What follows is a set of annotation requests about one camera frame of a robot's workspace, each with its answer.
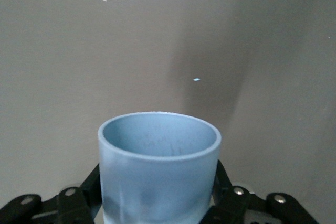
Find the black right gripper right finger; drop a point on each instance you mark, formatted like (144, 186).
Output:
(236, 205)

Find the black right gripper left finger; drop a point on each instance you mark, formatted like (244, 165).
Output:
(76, 203)

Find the light blue plastic cup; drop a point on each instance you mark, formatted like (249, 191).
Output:
(157, 182)

